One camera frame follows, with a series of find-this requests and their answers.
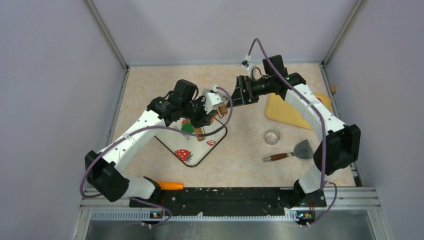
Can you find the white strawberry tray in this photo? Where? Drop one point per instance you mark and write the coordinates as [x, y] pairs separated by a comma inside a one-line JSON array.
[[187, 148]]

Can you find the yellow cutting board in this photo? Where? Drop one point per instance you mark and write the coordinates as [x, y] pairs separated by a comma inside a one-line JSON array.
[[280, 111]]

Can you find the wooden rolling pin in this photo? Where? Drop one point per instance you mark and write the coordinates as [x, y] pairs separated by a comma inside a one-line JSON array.
[[220, 111]]

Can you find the small wooden block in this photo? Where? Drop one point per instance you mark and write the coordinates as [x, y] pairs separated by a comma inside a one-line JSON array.
[[333, 88]]

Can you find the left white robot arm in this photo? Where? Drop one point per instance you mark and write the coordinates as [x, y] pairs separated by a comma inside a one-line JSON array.
[[104, 169]]

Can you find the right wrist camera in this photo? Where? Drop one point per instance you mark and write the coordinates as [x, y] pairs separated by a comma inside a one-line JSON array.
[[246, 63]]

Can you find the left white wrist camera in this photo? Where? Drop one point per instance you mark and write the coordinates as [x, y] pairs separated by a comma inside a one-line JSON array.
[[213, 98]]

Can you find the orange marker pen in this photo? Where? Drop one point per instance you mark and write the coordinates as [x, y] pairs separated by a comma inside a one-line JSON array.
[[170, 186]]

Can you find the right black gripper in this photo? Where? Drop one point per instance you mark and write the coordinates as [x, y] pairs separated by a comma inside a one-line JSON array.
[[239, 97]]

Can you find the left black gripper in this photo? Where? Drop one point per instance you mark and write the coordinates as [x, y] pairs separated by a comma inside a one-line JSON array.
[[204, 117]]

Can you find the green dough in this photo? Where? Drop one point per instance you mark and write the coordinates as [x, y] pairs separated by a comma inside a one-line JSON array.
[[187, 127]]

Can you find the wooden handled scraper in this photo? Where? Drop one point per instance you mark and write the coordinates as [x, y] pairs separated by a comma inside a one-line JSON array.
[[302, 150]]

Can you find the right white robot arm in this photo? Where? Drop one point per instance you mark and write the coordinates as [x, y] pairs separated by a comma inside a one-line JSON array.
[[339, 142]]

